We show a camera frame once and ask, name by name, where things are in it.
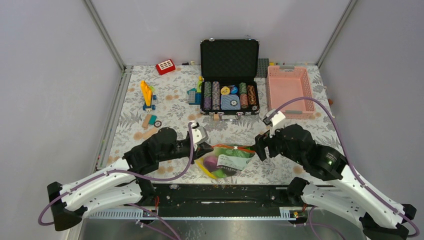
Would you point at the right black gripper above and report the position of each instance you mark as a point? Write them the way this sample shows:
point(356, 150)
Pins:
point(266, 138)

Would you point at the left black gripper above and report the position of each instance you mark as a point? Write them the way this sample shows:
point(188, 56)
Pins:
point(201, 149)

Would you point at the purple toy onion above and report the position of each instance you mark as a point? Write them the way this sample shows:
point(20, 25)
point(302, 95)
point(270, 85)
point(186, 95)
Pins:
point(210, 162)

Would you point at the green white bok choy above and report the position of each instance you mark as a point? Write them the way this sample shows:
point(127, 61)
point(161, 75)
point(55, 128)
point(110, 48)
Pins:
point(231, 161)

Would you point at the clear orange-zip bag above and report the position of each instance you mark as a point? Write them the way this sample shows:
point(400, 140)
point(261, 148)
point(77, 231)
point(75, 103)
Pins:
point(199, 162)

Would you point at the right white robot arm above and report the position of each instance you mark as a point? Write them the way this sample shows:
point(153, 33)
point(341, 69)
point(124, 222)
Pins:
point(377, 216)

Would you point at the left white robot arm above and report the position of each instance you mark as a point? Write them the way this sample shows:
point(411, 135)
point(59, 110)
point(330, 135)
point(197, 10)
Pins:
point(125, 181)

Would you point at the wooden cylinder block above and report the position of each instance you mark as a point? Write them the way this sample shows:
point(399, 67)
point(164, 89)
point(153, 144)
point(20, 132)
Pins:
point(149, 133)

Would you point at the wooden teal toy blocks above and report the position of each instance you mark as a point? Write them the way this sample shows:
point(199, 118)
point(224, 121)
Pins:
point(151, 120)

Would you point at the small wooden cube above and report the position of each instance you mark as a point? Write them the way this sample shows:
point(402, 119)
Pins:
point(216, 116)

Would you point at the teal blue block stack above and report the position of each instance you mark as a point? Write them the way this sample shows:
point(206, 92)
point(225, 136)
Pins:
point(194, 97)

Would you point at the pink plastic basket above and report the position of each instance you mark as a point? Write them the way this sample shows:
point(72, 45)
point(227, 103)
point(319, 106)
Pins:
point(284, 83)

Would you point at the floral table mat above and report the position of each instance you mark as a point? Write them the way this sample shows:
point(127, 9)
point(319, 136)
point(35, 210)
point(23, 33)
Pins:
point(173, 110)

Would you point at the yellow blue toy cart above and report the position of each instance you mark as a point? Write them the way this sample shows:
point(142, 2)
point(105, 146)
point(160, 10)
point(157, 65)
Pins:
point(148, 96)

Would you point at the green yellow toy figure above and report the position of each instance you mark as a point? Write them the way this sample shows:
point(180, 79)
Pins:
point(199, 84)

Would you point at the grey building baseplate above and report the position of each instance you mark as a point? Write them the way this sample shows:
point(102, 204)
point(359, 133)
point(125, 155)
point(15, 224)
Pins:
point(262, 67)

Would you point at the red white toy block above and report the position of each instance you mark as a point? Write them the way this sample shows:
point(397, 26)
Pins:
point(165, 67)

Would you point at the black poker chip case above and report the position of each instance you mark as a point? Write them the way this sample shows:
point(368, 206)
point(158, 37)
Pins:
point(228, 70)

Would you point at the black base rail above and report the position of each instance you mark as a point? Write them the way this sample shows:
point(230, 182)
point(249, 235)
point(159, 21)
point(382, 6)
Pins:
point(222, 201)

